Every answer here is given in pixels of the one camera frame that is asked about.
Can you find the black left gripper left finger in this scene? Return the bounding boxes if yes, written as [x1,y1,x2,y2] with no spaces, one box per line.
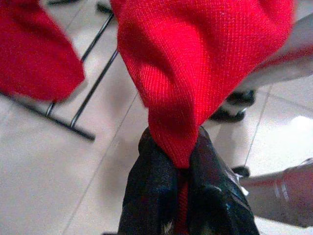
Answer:
[118,127,183,235]

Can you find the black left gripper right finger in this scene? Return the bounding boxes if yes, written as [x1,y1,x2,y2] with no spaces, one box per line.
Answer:
[186,125,260,235]

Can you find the red knit shirt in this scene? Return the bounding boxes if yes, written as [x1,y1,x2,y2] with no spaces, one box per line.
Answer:
[0,0,298,235]

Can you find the black metal floor frame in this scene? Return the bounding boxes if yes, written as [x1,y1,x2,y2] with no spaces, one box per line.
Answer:
[0,0,120,142]

